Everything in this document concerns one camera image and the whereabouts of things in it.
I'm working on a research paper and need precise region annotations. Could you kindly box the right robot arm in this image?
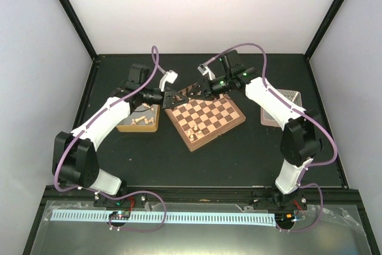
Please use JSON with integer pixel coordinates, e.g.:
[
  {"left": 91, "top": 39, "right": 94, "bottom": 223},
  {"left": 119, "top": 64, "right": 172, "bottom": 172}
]
[{"left": 186, "top": 50, "right": 322, "bottom": 209}]

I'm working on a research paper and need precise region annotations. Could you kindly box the right frame post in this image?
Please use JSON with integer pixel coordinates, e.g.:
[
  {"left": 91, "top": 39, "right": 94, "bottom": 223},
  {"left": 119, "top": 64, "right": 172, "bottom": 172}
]
[{"left": 304, "top": 0, "right": 345, "bottom": 60}]

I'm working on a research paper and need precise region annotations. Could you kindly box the black aluminium rail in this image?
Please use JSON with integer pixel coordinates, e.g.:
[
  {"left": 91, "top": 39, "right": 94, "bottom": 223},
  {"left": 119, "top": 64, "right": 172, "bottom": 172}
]
[{"left": 44, "top": 185, "right": 362, "bottom": 208}]

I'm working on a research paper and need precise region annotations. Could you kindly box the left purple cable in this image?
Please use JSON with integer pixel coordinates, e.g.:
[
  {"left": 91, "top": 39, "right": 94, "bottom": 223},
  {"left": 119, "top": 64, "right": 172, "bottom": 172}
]
[{"left": 53, "top": 45, "right": 168, "bottom": 234}]

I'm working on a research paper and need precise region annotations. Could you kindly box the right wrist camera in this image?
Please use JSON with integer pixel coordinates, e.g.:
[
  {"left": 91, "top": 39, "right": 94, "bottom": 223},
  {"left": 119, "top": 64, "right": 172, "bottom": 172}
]
[{"left": 198, "top": 64, "right": 215, "bottom": 80}]

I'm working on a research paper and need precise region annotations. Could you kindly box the dark chess pieces group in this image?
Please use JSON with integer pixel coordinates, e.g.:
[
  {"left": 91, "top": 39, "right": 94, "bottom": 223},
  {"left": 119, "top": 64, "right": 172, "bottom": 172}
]
[{"left": 178, "top": 85, "right": 193, "bottom": 101}]

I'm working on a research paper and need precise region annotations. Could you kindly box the left frame post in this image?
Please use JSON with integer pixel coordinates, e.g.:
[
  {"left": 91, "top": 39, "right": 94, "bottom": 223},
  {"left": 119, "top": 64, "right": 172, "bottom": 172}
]
[{"left": 58, "top": 0, "right": 97, "bottom": 60}]

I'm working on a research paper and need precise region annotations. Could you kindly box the frame post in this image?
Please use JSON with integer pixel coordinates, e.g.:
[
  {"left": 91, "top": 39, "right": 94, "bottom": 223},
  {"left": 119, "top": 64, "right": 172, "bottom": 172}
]
[
  {"left": 304, "top": 0, "right": 345, "bottom": 60},
  {"left": 58, "top": 0, "right": 97, "bottom": 60}
]

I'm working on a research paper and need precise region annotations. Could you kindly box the pile of white pieces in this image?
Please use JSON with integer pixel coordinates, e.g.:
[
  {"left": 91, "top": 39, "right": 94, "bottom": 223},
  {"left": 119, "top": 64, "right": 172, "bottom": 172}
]
[{"left": 130, "top": 103, "right": 156, "bottom": 125}]

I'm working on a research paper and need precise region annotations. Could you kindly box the gold metal tin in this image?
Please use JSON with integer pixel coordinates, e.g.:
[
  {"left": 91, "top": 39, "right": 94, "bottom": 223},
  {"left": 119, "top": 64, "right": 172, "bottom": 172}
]
[{"left": 116, "top": 103, "right": 160, "bottom": 133}]

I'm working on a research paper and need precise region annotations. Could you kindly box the light blue cable duct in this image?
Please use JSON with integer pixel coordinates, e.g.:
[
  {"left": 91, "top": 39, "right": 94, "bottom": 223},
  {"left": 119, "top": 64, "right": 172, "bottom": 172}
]
[{"left": 50, "top": 210, "right": 276, "bottom": 227}]

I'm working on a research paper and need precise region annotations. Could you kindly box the small circuit board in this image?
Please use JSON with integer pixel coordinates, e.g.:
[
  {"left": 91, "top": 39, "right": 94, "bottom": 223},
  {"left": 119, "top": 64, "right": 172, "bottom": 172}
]
[{"left": 109, "top": 211, "right": 131, "bottom": 220}]

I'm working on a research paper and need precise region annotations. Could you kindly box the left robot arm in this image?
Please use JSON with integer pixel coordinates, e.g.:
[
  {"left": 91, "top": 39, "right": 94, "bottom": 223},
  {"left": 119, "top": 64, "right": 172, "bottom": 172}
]
[{"left": 53, "top": 64, "right": 189, "bottom": 207}]

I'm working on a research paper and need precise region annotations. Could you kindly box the wooden chess board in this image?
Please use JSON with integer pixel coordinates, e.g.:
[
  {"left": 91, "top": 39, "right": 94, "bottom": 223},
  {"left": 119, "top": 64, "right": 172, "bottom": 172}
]
[{"left": 165, "top": 95, "right": 246, "bottom": 152}]

